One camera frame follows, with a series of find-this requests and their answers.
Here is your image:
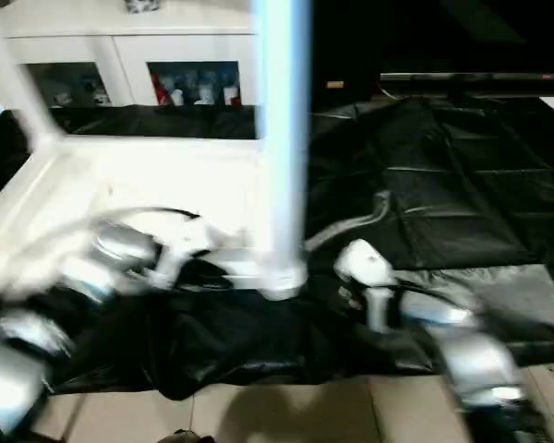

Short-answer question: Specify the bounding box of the white plastic table leg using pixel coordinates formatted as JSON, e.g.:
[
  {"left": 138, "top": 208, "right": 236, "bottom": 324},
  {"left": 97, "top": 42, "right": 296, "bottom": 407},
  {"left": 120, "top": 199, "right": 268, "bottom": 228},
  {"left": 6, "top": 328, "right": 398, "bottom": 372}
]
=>
[
  {"left": 251, "top": 0, "right": 315, "bottom": 304},
  {"left": 0, "top": 0, "right": 61, "bottom": 153}
]

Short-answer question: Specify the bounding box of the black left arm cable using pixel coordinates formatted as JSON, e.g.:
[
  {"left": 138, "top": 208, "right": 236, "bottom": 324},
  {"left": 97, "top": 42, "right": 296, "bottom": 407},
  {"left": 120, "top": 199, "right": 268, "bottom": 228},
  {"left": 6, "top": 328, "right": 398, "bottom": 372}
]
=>
[{"left": 0, "top": 208, "right": 204, "bottom": 278}]

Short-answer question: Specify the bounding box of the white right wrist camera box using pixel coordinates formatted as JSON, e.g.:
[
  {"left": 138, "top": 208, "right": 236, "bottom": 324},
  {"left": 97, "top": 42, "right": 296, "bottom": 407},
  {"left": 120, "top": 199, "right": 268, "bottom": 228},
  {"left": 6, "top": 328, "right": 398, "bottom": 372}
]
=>
[{"left": 334, "top": 238, "right": 400, "bottom": 335}]

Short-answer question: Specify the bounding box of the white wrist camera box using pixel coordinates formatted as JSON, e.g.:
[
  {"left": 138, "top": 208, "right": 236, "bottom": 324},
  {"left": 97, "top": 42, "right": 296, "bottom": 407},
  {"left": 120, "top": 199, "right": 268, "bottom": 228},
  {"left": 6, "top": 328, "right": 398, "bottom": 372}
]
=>
[
  {"left": 334, "top": 238, "right": 400, "bottom": 335},
  {"left": 148, "top": 217, "right": 218, "bottom": 289}
]

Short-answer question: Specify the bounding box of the white sideboard cabinet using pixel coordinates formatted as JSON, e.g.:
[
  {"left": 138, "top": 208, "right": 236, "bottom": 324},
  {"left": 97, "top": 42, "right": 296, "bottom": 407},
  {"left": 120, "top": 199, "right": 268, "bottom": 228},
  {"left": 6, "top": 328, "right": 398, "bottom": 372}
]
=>
[{"left": 0, "top": 0, "right": 264, "bottom": 110}]

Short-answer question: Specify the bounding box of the black plastic mat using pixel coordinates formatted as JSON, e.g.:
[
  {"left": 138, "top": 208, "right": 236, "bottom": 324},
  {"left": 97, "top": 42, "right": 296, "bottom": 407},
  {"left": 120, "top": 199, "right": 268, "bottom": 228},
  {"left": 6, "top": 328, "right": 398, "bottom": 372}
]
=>
[{"left": 0, "top": 92, "right": 554, "bottom": 402}]

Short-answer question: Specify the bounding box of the white plastic table top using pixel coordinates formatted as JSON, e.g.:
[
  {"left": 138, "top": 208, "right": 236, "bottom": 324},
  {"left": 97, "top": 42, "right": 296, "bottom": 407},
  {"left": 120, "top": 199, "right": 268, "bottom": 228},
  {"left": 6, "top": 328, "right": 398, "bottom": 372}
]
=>
[{"left": 0, "top": 134, "right": 310, "bottom": 301}]

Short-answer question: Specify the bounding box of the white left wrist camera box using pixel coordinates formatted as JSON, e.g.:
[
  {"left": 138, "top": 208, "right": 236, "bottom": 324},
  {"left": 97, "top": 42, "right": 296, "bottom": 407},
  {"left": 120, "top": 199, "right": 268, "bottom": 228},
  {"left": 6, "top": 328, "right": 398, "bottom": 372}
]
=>
[{"left": 148, "top": 217, "right": 218, "bottom": 289}]

